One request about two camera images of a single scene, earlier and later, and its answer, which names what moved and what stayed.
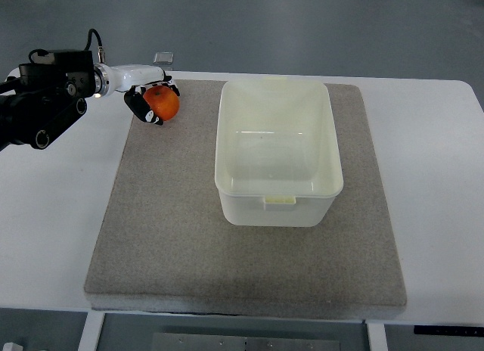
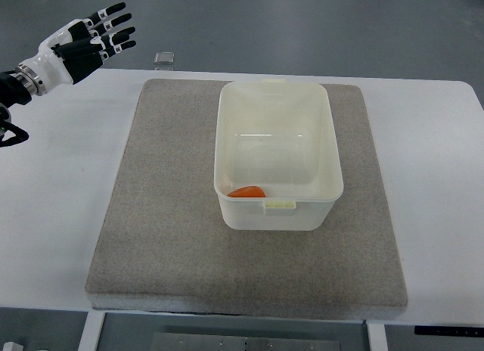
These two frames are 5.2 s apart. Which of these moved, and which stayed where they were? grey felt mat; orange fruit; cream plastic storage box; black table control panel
Moved: orange fruit
Stayed: cream plastic storage box; black table control panel; grey felt mat
